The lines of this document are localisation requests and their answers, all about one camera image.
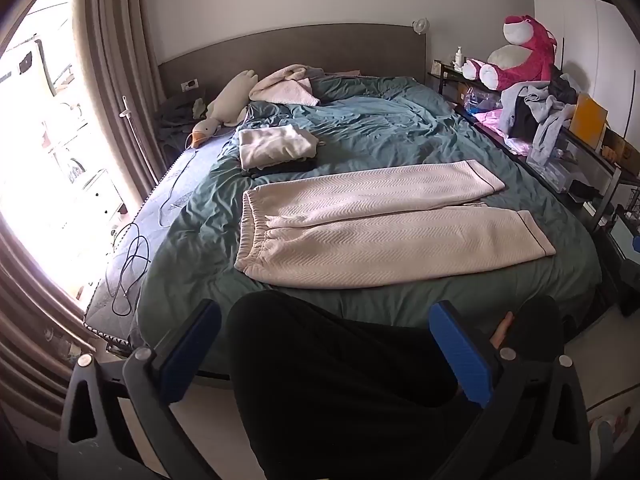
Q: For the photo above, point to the brown cardboard box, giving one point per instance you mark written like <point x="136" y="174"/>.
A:
<point x="622" y="152"/>

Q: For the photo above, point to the dark grey cloth pile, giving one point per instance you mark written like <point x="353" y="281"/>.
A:
<point x="172" y="120"/>

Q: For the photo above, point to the cream fleece blanket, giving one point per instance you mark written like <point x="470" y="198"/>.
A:
<point x="285" y="85"/>

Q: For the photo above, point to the pink bear plush toy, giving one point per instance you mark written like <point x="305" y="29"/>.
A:
<point x="525" y="60"/>

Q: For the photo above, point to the white goose plush toy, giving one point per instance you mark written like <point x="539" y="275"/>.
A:
<point x="227" y="102"/>

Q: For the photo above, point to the white pump bottle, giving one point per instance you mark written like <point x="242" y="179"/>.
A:
<point x="459" y="59"/>

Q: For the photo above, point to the grey bed headboard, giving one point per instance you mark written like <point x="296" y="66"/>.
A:
<point x="300" y="50"/>

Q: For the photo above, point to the clear plastic bag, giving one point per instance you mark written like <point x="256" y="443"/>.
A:
<point x="480" y="100"/>

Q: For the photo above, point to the white wall outlet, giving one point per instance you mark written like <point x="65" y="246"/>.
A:
<point x="190" y="85"/>

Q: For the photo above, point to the small tan frame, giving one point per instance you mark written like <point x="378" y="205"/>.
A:
<point x="437" y="69"/>

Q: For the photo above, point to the white wardrobe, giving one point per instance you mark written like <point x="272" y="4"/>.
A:
<point x="600" y="50"/>

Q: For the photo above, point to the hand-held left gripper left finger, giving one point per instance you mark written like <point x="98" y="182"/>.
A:
<point x="192" y="350"/>

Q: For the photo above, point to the green duvet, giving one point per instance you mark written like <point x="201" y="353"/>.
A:
<point x="375" y="125"/>

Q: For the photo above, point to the black garment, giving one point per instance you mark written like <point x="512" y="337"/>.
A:
<point x="522" y="117"/>

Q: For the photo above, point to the brown curtain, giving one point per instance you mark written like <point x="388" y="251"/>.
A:
<point x="115" y="60"/>
<point x="35" y="320"/>

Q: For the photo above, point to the grey hoodie pile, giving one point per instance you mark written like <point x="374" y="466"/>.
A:
<point x="547" y="125"/>

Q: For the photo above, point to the pink cloth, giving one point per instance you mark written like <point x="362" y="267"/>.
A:
<point x="492" y="120"/>

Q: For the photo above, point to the cream zigzag-textured pants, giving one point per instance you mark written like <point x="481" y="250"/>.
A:
<point x="375" y="230"/>

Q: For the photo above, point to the person's black-trousered legs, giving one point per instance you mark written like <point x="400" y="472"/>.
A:
<point x="325" y="385"/>

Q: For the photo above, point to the black metal rack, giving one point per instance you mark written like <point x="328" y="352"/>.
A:
<point x="607" y="195"/>

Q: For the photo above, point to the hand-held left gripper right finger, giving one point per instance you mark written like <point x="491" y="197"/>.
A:
<point x="460" y="355"/>

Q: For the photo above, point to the small white fan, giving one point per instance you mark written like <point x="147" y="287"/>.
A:
<point x="420" y="26"/>

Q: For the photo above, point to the yellow box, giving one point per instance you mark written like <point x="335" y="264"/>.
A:
<point x="587" y="117"/>

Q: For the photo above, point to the white floor stand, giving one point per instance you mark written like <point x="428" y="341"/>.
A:
<point x="131" y="125"/>

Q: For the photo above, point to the folded cream clothes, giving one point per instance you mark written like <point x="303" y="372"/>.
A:
<point x="270" y="145"/>

